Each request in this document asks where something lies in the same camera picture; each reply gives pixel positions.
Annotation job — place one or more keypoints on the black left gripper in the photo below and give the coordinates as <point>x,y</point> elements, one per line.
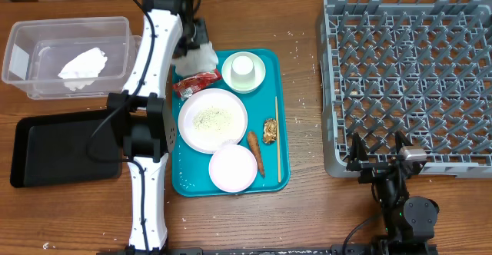
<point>203,38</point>

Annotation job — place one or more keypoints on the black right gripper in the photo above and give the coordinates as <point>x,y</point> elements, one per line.
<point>371,169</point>

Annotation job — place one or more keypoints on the white tissue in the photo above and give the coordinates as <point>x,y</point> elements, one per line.
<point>201,60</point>

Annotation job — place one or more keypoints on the red snack wrapper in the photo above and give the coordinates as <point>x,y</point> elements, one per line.
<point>186,87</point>

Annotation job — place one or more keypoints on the white paper cup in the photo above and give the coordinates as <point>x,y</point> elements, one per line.
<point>242,72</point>

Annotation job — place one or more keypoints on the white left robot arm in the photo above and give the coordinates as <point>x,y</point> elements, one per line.
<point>140,119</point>

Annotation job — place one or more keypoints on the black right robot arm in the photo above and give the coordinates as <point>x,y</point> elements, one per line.
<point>409,221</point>

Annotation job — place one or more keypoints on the grey dishwasher rack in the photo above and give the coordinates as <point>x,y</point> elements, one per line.
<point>421,67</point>

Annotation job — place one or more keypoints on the light green bowl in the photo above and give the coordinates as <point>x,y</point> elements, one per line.
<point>259,67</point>

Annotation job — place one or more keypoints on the large white plate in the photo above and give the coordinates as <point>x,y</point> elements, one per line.
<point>211,119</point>

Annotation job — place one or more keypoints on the teal plastic tray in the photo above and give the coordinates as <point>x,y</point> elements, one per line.
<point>190,175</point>

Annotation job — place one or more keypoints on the wooden chopstick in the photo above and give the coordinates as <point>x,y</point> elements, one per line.
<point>278,139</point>

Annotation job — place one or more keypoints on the brown food scrap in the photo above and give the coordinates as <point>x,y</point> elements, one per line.
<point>270,131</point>

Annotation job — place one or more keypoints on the orange carrot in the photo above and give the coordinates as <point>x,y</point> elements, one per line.
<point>255,150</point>

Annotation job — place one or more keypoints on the clear plastic bin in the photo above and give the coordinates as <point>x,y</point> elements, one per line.
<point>36,51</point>

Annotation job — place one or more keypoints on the white crumpled napkin in bin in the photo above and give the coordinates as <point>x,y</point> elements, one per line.
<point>85,66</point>

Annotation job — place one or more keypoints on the black plastic tray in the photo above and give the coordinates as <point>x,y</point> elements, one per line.
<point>50,150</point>

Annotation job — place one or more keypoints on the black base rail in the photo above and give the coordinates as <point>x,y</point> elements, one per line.
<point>269,251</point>

